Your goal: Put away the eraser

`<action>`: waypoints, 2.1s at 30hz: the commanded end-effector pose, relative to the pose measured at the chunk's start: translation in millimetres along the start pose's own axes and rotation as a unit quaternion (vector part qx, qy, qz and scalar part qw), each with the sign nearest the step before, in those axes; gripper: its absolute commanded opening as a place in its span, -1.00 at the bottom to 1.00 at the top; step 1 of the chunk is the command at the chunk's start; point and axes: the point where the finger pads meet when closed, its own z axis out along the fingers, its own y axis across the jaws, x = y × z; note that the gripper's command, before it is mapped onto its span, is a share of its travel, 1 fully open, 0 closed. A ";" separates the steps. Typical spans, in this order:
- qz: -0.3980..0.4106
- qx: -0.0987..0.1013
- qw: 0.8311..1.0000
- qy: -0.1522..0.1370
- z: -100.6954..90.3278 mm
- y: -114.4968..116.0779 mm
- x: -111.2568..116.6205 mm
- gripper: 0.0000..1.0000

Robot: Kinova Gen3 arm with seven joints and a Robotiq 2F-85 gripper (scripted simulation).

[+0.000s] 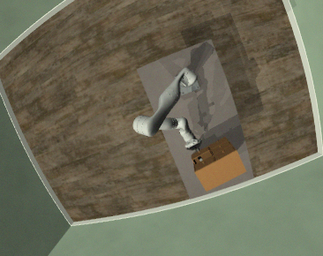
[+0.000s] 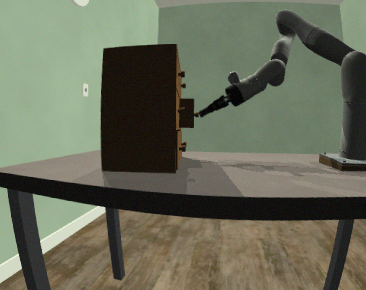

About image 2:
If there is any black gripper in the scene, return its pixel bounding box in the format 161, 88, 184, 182
199, 84, 244, 117

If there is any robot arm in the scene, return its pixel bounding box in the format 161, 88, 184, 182
228, 10, 366, 161

